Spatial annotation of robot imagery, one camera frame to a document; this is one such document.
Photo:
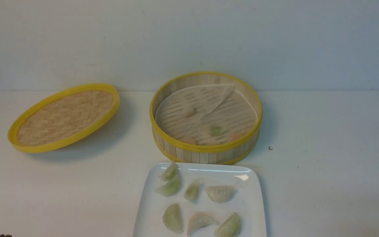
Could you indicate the green dumpling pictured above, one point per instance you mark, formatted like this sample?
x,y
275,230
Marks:
x,y
216,130
171,188

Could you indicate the pink dumpling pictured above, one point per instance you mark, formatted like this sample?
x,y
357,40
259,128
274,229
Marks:
x,y
189,112

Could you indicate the green dumpling plate top left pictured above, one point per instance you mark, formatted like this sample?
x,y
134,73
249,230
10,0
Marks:
x,y
169,173

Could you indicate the small green dumpling plate centre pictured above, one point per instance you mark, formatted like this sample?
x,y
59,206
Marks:
x,y
192,192

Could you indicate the pale dumpling plate centre right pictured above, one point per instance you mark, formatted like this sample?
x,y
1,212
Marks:
x,y
220,194

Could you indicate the pale dumpling plate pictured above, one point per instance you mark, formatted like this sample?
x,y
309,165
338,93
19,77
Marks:
x,y
200,220
220,194

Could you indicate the white square plate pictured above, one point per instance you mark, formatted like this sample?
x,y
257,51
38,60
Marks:
x,y
247,201

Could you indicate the green dumpling plate lower left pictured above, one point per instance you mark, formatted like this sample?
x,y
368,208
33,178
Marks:
x,y
172,219

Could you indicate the pale dumpling plate bottom centre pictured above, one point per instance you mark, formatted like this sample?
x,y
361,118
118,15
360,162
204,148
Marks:
x,y
200,220

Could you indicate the green dumpling plate bottom right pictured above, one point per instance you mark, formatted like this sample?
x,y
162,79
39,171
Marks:
x,y
230,228

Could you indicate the white steamer liner paper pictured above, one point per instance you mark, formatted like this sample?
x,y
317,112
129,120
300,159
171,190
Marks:
x,y
216,105

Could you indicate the yellow rimmed bamboo steamer basket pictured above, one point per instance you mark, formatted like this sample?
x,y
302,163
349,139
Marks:
x,y
229,153

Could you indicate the yellow rimmed bamboo steamer lid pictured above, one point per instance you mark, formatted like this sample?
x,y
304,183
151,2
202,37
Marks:
x,y
64,118

